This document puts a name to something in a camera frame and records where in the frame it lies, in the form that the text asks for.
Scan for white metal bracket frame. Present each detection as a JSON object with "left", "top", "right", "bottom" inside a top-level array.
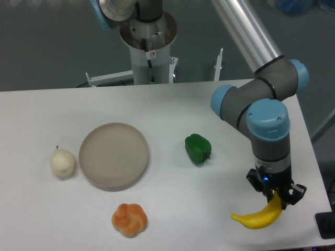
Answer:
[{"left": 85, "top": 48, "right": 224, "bottom": 87}]

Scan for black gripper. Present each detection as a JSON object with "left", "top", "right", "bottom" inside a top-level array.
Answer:
[{"left": 246, "top": 159, "right": 307, "bottom": 210}]

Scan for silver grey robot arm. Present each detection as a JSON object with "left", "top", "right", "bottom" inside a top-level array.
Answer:
[{"left": 92, "top": 1, "right": 309, "bottom": 209}]

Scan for yellow toy banana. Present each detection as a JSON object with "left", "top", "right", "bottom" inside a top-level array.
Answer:
[{"left": 230, "top": 191, "right": 283, "bottom": 230}]

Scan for beige round plate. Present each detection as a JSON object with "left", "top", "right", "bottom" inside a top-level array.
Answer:
[{"left": 79, "top": 123, "right": 150, "bottom": 191}]

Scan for orange knotted bread roll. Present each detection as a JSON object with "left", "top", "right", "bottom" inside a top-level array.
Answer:
[{"left": 111, "top": 203, "right": 148, "bottom": 238}]

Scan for white toy pear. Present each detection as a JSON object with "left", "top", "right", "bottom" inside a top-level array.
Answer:
[{"left": 50, "top": 146, "right": 76, "bottom": 180}]

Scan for green toy bell pepper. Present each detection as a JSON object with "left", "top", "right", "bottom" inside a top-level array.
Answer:
[{"left": 185, "top": 134, "right": 212, "bottom": 165}]

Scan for black device at table edge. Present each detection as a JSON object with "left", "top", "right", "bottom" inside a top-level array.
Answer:
[{"left": 315, "top": 212, "right": 334, "bottom": 239}]

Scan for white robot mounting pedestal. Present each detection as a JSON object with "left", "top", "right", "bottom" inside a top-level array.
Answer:
[{"left": 120, "top": 11, "right": 177, "bottom": 85}]

